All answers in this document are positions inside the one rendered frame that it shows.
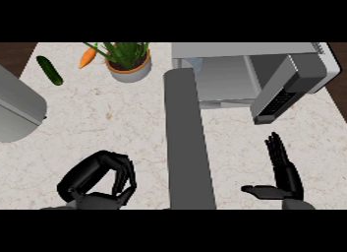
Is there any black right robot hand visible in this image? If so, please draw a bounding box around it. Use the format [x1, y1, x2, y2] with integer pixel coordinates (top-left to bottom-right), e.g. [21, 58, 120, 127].
[240, 131, 306, 202]

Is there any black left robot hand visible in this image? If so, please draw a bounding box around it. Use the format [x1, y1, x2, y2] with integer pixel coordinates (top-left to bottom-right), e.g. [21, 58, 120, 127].
[55, 150, 138, 209]

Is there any grey open microwave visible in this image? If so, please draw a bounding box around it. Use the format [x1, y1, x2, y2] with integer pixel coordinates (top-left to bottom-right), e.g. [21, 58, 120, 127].
[170, 41, 343, 126]

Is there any rounded grey appliance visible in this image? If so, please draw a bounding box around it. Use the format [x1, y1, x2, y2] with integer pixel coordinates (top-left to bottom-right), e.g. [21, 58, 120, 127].
[0, 54, 49, 144]

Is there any green cucumber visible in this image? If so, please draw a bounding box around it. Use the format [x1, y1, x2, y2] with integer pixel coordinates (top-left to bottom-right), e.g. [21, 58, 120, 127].
[36, 55, 66, 87]

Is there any potted green plant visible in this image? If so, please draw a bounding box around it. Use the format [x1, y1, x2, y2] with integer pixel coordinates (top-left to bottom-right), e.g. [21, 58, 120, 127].
[82, 41, 154, 84]

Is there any orange carrot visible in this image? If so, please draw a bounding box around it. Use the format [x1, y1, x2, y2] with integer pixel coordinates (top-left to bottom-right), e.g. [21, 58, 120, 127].
[77, 41, 101, 70]

